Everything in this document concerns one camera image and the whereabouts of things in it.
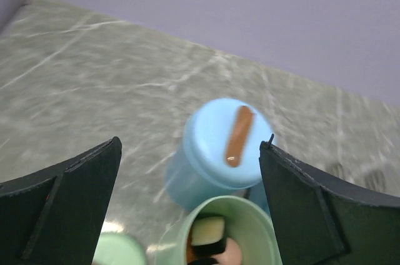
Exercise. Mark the green canister lid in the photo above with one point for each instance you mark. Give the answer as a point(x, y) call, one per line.
point(119, 249)

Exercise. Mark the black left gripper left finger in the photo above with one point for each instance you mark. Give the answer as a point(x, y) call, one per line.
point(55, 215)

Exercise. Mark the blue canister lid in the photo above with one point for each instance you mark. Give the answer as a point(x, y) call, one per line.
point(206, 137)

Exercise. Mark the green cylindrical canister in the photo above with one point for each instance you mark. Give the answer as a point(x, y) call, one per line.
point(246, 223)

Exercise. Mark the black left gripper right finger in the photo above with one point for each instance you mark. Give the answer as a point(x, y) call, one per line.
point(321, 219)

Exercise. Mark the blue cylindrical canister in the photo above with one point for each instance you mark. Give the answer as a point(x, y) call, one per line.
point(189, 182)

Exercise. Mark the sushi roll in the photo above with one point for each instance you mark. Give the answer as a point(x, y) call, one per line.
point(208, 236)

